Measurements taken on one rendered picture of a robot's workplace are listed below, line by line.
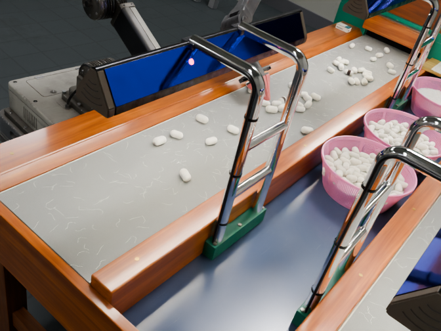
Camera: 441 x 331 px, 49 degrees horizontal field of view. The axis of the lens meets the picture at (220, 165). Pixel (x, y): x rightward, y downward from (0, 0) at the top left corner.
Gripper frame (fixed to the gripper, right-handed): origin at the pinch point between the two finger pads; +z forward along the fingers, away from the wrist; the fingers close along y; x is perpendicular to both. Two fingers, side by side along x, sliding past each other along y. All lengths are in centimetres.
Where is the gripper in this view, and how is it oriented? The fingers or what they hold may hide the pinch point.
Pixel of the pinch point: (267, 98)
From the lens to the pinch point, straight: 155.6
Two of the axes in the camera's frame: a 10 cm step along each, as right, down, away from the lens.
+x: -6.3, 3.0, 7.2
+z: 4.6, 8.9, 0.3
